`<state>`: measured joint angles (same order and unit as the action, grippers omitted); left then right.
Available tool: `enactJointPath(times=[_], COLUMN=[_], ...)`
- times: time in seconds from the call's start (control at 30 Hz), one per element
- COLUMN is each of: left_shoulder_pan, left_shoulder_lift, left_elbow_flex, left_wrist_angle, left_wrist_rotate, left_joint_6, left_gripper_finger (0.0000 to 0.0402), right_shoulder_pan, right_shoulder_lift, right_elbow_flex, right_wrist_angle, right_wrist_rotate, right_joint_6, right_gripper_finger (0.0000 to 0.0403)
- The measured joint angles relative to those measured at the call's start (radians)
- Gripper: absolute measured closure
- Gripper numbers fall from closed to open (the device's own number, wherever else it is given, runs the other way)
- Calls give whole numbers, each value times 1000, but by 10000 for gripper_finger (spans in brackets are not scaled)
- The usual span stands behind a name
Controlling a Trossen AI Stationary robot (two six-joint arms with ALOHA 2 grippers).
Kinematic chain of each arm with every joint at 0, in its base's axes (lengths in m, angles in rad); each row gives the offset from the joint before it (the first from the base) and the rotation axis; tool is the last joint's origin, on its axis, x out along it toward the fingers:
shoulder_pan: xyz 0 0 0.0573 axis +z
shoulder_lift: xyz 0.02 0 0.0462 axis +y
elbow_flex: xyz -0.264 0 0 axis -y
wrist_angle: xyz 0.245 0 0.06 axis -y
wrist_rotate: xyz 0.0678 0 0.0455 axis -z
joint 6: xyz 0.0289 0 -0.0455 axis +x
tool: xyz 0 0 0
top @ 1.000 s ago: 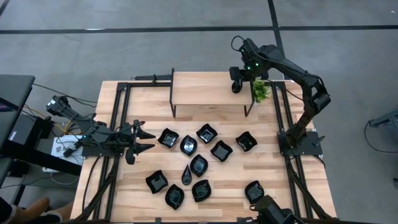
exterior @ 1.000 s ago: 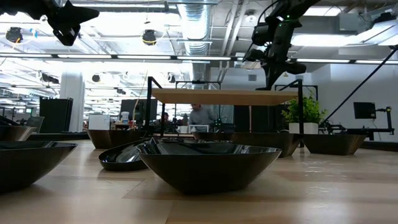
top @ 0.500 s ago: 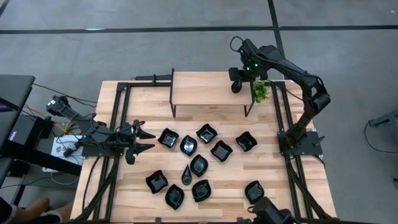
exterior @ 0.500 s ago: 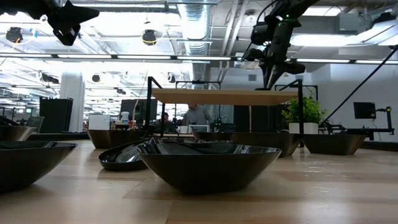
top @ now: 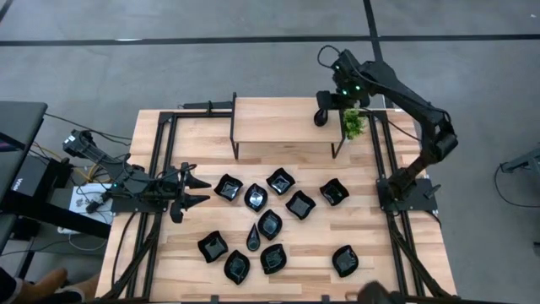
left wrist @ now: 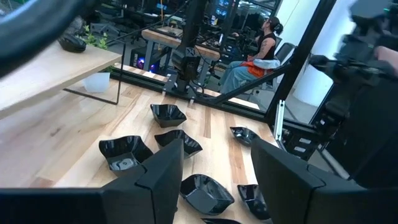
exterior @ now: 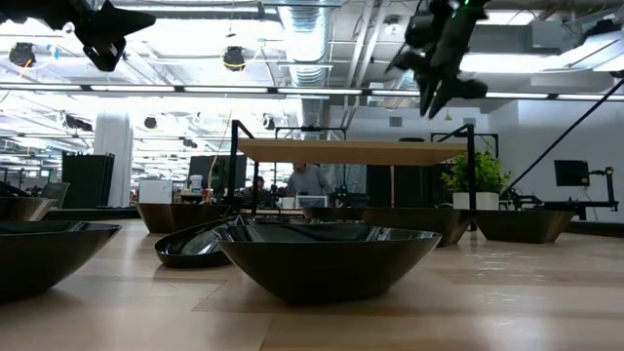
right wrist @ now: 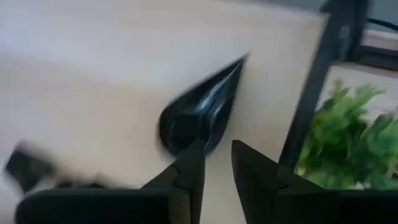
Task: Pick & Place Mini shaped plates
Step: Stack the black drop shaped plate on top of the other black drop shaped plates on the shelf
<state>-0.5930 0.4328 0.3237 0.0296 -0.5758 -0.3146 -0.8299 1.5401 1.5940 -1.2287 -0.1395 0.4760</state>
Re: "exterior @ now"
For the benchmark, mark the black tall cabinet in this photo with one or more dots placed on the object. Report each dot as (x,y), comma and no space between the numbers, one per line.
(88,180)

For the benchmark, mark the black leaf shaped plate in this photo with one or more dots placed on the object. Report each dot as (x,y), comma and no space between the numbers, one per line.
(44,258)
(326,268)

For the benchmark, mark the black desk monitor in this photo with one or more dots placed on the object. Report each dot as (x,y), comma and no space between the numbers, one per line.
(217,173)

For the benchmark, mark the black wall monitor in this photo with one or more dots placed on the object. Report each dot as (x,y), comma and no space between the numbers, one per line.
(571,173)

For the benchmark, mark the seated person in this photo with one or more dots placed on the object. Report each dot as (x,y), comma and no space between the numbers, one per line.
(260,185)

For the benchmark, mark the black square dish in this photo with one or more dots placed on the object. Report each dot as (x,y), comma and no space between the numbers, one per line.
(424,222)

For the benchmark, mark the white round pillar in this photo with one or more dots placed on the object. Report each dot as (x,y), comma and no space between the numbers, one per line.
(113,161)

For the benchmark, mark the white square plant pot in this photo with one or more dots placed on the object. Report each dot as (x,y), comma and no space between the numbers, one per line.
(475,200)

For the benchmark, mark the white box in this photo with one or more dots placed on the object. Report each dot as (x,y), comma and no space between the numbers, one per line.
(155,191)

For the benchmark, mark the grey office chair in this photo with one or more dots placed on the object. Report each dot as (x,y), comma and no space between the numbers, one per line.
(55,194)

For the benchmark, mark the green plant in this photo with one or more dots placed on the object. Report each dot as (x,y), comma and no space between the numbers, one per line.
(480,173)

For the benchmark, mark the white plastic container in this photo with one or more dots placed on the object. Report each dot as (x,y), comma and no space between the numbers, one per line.
(311,201)

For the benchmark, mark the black thin table leg frame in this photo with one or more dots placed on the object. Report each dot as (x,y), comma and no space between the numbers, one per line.
(235,166)

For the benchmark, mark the black angular bowl plate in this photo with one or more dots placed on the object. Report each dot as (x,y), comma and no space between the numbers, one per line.
(331,212)

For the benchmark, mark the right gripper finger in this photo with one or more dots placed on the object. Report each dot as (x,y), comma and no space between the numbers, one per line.
(426,95)
(442,97)

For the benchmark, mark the black square angular plate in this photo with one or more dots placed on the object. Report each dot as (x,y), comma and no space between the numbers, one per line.
(22,208)

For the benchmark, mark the black equipment stand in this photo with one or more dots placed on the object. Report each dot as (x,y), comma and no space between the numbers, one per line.
(565,202)

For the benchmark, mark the black round ceiling spotlight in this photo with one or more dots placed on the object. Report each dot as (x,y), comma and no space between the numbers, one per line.
(22,53)
(234,58)

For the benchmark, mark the long ceiling light rail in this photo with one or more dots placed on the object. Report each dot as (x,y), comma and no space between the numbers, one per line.
(312,90)

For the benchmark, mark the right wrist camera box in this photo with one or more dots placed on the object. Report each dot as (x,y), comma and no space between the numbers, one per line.
(418,29)

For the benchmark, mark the black room partition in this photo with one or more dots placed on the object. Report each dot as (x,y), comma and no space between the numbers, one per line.
(409,186)

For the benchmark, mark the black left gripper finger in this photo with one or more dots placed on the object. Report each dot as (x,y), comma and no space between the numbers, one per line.
(105,54)
(119,23)

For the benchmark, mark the black frame post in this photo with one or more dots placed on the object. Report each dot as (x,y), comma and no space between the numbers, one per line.
(560,136)

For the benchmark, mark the silver ceiling air duct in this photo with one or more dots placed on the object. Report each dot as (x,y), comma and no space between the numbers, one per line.
(307,49)

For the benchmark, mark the light wooden table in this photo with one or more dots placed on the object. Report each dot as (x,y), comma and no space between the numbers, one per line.
(351,151)

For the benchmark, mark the large black angular plate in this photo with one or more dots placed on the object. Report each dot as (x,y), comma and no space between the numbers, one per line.
(180,217)

